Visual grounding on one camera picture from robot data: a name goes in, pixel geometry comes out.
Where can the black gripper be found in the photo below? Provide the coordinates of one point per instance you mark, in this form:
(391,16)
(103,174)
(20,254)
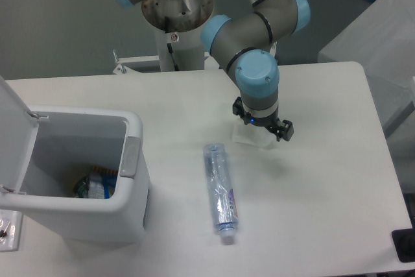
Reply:
(283,130)

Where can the clear plastic wrapper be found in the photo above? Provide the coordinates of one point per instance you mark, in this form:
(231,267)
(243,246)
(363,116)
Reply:
(252,135)

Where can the crushed clear plastic bottle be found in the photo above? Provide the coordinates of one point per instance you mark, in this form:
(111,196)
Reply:
(221,194)

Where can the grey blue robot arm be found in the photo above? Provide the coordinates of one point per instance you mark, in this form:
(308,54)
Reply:
(242,48)

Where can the colourful trash inside can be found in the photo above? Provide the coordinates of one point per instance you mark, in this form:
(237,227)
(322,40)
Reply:
(100,183)

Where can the white trash can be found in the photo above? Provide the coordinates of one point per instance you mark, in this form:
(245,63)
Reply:
(69,142)

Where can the white trash can lid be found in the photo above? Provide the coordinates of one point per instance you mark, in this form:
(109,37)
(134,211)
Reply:
(18,135)

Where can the grey covered side table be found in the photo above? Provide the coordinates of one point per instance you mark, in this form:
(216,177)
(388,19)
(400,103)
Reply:
(381,40)

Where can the black device at edge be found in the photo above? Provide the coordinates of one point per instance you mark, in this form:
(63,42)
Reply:
(404,244)

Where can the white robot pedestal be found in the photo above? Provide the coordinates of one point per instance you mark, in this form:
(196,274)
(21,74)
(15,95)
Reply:
(177,21)

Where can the white pedestal base bracket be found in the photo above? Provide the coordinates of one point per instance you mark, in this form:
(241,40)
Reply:
(152,60)

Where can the white wall plate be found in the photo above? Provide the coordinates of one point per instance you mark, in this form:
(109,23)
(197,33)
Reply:
(11,223)

